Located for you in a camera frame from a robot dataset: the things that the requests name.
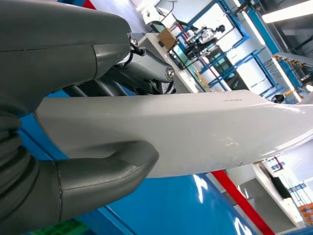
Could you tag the black round stool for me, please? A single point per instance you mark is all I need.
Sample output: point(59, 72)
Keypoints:
point(277, 98)

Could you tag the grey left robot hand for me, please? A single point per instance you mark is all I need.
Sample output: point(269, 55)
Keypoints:
point(61, 32)

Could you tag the white desk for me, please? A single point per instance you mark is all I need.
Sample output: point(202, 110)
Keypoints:
point(264, 201)

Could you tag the white humanoid robot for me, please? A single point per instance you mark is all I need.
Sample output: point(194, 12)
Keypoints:
point(207, 34)

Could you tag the green plastic crate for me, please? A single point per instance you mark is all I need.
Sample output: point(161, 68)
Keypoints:
point(61, 228)

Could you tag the tall blue background rack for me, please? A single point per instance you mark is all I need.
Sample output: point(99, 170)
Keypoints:
point(262, 30)

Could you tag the small cardboard box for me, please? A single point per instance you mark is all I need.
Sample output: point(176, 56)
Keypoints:
point(167, 39)

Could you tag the long red barrier belt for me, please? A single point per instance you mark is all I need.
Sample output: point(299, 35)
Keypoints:
point(242, 201)

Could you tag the long white table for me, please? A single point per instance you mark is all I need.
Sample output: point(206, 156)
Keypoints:
point(181, 81)

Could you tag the short red barrier belt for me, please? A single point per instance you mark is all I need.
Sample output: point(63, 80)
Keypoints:
point(89, 4)

